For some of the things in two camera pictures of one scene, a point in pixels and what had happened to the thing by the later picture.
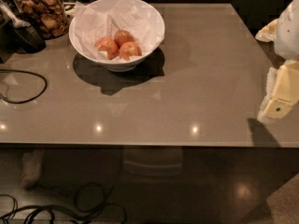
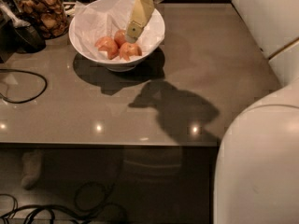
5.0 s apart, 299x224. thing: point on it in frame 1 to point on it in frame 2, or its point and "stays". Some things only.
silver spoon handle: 16,22 stays
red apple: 122,36 stays
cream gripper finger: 282,92 to 142,11
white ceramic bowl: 118,31 stays
